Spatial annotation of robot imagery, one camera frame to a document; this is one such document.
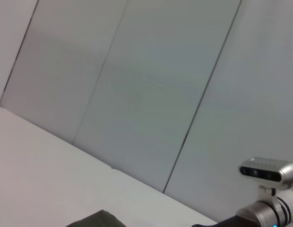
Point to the dark green t-shirt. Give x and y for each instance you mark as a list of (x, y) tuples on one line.
[(99, 220)]

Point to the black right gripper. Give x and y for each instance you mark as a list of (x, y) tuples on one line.
[(231, 222)]

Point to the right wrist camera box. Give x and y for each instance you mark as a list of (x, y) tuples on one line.
[(260, 172)]

